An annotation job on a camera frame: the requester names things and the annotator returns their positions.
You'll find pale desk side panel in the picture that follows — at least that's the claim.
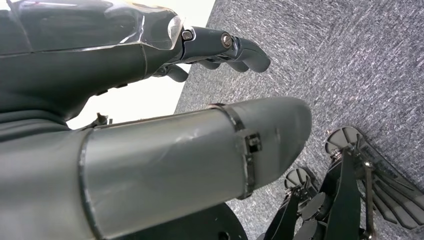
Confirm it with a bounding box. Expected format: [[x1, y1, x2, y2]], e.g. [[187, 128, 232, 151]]
[[66, 0, 217, 130]]

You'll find grey robot leg shell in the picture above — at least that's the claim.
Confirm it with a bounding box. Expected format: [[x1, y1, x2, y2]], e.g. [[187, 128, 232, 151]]
[[0, 96, 313, 240]]

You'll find black round robot joint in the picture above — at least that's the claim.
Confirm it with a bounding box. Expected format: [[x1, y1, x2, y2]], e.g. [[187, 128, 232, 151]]
[[114, 202, 249, 240]]

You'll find black robot foot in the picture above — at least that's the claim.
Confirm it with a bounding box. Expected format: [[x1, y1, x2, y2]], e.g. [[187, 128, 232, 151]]
[[284, 167, 319, 191], [324, 125, 424, 230]]

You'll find black robot lower leg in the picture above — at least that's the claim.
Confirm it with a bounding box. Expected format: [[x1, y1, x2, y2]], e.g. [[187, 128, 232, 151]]
[[326, 147, 377, 240], [258, 188, 327, 240]]

